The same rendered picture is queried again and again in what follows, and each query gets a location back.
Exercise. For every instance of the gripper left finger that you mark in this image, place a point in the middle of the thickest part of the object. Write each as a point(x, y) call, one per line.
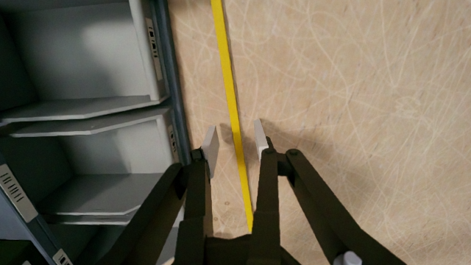
point(143, 239)

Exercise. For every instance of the yellow long thin bar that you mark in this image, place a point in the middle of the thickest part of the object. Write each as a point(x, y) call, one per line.
point(221, 35)

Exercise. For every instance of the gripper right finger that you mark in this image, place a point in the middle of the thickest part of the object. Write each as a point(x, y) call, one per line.
point(341, 238)

